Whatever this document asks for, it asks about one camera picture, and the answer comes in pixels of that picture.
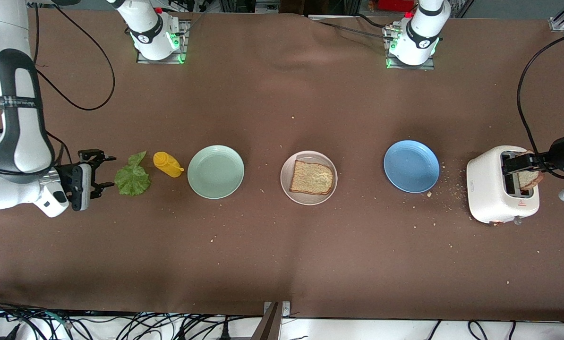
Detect grey metal camera post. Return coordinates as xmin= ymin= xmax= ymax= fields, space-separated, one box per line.
xmin=251 ymin=301 xmax=291 ymax=340

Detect yellow mustard squeeze bottle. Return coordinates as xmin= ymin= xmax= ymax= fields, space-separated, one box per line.
xmin=153 ymin=152 xmax=185 ymax=178

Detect black cable tangle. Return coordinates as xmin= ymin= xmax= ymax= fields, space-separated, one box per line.
xmin=0 ymin=297 xmax=264 ymax=340

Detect white toaster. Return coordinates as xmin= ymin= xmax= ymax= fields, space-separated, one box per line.
xmin=466 ymin=145 xmax=541 ymax=225

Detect brown tablecloth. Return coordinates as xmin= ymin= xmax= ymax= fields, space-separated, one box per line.
xmin=0 ymin=8 xmax=564 ymax=322

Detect brown bread slice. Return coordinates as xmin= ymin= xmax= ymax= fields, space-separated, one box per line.
xmin=289 ymin=160 xmax=334 ymax=196
xmin=517 ymin=150 xmax=545 ymax=191

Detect red box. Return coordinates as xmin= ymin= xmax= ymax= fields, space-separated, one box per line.
xmin=369 ymin=0 xmax=416 ymax=12

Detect mint green plate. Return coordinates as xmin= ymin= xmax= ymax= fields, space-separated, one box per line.
xmin=187 ymin=145 xmax=245 ymax=200

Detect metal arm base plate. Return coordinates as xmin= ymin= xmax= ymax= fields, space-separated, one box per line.
xmin=385 ymin=24 xmax=436 ymax=71
xmin=137 ymin=19 xmax=189 ymax=65

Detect green lettuce leaf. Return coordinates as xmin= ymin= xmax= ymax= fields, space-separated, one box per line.
xmin=114 ymin=151 xmax=151 ymax=196

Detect thin black base cable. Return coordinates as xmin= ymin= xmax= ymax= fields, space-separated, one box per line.
xmin=317 ymin=13 xmax=401 ymax=42

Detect beige plate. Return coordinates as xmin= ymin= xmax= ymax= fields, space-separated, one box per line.
xmin=280 ymin=151 xmax=338 ymax=206

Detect blue plate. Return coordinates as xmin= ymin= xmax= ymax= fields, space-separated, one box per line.
xmin=384 ymin=140 xmax=440 ymax=194

